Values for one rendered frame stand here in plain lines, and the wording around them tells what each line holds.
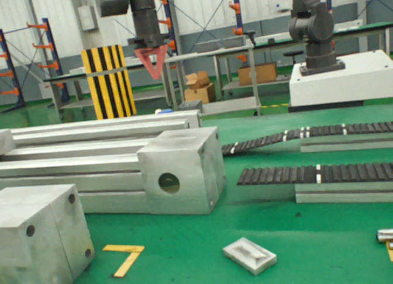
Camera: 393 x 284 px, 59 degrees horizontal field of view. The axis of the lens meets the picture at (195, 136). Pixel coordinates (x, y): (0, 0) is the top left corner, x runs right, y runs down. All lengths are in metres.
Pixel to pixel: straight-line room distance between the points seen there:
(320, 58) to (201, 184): 0.69
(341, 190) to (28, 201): 0.37
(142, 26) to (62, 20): 9.56
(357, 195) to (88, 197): 0.37
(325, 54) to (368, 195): 0.65
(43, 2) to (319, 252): 10.49
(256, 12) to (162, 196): 7.81
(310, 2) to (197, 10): 7.55
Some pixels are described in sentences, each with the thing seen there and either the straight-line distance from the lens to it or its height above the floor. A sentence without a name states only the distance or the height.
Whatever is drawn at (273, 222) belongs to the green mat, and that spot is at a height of 0.78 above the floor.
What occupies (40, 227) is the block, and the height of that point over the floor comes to 0.86.
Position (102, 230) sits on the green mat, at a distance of 0.51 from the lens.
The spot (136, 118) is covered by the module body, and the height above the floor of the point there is 0.86.
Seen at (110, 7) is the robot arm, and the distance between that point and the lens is 0.80.
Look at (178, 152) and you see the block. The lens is 0.45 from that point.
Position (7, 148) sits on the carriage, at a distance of 0.75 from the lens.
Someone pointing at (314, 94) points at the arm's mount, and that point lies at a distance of 1.02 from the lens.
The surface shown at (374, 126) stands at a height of 0.81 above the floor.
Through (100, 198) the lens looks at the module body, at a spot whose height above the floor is 0.81.
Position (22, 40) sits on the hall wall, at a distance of 11.32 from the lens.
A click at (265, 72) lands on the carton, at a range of 5.44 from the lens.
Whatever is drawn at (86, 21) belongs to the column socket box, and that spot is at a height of 1.37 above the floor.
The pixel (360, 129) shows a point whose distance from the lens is 0.66.
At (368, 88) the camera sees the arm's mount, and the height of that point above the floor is 0.81.
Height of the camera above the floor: 1.01
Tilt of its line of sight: 15 degrees down
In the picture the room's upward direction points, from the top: 10 degrees counter-clockwise
